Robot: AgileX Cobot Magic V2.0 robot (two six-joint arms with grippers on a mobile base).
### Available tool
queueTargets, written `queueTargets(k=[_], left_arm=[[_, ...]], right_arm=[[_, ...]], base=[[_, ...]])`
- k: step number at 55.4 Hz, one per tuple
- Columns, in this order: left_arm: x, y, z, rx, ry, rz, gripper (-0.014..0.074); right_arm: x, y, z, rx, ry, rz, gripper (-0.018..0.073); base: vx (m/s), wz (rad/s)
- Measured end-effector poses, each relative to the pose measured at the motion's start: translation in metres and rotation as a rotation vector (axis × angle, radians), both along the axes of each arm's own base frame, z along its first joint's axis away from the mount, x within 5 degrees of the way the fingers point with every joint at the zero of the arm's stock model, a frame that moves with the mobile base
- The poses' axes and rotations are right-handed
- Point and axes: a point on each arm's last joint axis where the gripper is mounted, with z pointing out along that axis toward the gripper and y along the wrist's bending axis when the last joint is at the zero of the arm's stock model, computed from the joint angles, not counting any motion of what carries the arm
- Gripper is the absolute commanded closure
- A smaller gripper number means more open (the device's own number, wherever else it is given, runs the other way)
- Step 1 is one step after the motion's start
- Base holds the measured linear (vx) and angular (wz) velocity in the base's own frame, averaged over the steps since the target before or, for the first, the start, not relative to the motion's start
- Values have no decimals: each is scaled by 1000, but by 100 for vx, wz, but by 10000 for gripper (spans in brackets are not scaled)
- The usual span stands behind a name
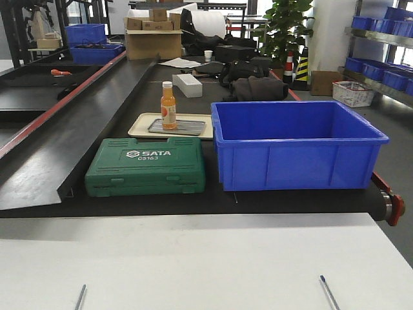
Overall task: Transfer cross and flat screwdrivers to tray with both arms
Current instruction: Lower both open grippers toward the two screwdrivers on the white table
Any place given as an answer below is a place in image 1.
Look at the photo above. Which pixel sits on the white foam block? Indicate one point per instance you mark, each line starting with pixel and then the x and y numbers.
pixel 188 84

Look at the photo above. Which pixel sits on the orange juice bottle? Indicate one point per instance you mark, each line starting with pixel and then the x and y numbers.
pixel 168 106

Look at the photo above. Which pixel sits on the small grey metal tray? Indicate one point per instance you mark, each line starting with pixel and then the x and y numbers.
pixel 184 127

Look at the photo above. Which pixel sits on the green SATA tool case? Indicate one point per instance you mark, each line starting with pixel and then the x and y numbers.
pixel 125 167

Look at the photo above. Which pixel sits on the white paper cup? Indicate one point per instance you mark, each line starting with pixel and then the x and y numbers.
pixel 208 55

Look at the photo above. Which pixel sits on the large blue plastic crate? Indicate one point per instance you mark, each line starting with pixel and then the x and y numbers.
pixel 288 145

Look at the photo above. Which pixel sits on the green potted plant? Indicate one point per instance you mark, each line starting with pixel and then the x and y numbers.
pixel 285 29

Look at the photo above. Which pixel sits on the white wire basket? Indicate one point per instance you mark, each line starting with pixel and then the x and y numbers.
pixel 353 94

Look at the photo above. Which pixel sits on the blue crate back left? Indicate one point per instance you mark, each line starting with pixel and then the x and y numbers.
pixel 95 56

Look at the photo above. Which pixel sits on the black yellow traffic cone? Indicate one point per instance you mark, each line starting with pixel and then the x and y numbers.
pixel 301 79

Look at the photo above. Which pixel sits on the large cardboard box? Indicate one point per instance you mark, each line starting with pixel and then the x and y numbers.
pixel 144 44

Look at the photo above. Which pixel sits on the red conveyor end bracket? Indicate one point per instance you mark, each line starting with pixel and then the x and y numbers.
pixel 395 205

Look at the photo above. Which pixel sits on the red white traffic cone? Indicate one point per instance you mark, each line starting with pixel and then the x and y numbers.
pixel 288 70

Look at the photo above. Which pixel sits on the beige plastic tray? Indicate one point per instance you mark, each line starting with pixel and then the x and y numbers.
pixel 141 127

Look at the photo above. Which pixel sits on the black backpack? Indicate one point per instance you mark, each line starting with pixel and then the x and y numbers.
pixel 240 69

